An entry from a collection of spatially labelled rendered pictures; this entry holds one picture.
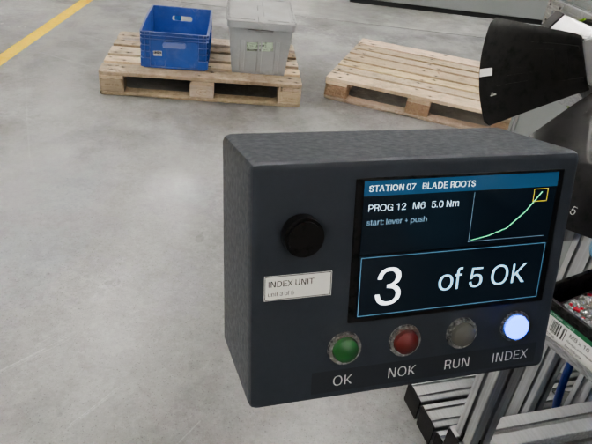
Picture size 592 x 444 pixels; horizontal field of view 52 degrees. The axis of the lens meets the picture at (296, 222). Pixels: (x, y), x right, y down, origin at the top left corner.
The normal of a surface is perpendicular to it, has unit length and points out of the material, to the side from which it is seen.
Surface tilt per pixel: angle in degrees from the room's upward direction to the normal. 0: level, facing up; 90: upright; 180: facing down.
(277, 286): 75
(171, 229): 0
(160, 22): 89
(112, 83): 89
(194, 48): 90
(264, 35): 96
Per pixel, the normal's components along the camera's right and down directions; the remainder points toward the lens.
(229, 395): 0.11, -0.83
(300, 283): 0.29, 0.32
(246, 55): 0.06, 0.63
